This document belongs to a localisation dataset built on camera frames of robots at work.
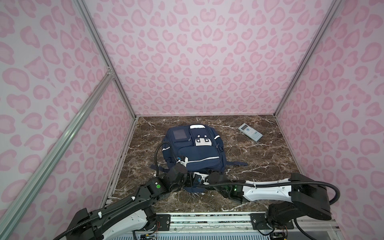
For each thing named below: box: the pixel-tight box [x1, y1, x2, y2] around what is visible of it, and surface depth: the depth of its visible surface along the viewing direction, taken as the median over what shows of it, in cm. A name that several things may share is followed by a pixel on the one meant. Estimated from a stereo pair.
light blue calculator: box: [238, 123, 264, 142], surface depth 109 cm
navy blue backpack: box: [150, 124, 249, 194], surface depth 94 cm
